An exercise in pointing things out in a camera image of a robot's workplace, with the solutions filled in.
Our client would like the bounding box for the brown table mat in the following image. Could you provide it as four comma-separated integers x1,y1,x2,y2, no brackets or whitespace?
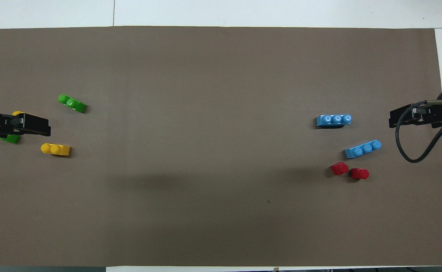
0,26,442,267

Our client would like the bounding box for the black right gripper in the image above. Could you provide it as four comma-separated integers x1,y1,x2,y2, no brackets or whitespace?
389,102,442,128

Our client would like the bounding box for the blue three-stud toy brick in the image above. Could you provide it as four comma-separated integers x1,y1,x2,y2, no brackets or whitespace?
316,114,353,129
344,139,382,159

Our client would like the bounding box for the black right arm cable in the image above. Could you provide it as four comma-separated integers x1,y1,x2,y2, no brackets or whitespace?
394,99,442,164

